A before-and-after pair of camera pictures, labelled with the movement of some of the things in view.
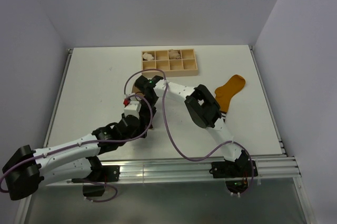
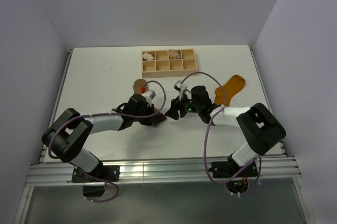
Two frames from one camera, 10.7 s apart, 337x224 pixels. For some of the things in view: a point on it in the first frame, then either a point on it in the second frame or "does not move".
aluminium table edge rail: x=69 y=58 does not move
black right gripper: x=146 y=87 → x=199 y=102
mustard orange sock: x=224 y=93 does not move
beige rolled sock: x=174 y=54 does not move
